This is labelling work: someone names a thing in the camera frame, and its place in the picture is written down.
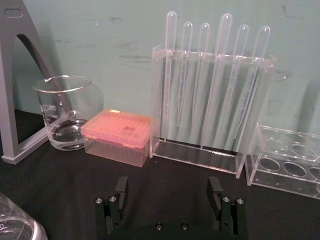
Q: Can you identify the clear acrylic pipette rack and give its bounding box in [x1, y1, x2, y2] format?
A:
[148, 44, 280, 180]

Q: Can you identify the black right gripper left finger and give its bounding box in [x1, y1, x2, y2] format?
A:
[94, 175, 129, 236]

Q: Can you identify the clear acrylic tube rack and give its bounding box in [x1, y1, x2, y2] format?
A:
[244, 121, 320, 200]

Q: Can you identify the clear glass flask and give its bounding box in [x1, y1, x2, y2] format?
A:
[0, 191, 49, 240]

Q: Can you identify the black table cloth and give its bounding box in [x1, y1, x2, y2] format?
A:
[0, 108, 320, 240]

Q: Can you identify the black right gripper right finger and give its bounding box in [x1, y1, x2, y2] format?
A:
[206, 176, 245, 236]

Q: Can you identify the orange pipette tip box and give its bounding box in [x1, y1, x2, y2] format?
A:
[80, 107, 152, 168]

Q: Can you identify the clear glass beaker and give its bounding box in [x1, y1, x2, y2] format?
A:
[32, 74, 105, 152]

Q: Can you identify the grey arched stand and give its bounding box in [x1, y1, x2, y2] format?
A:
[0, 0, 66, 165]

